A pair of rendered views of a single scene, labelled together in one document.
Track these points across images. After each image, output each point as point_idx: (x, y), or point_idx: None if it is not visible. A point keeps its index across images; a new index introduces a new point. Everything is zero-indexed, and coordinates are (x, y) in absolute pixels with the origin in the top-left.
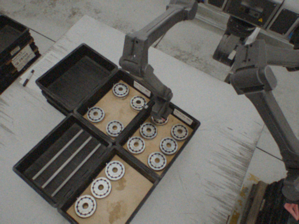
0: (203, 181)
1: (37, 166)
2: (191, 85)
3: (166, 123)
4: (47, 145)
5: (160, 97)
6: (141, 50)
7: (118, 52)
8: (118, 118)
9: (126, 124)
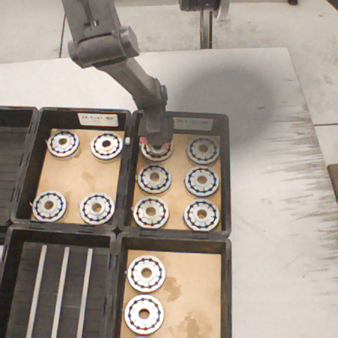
0: (279, 204)
1: None
2: (164, 78)
3: (173, 150)
4: (6, 305)
5: (149, 103)
6: (106, 4)
7: (16, 94)
8: (91, 190)
9: (110, 192)
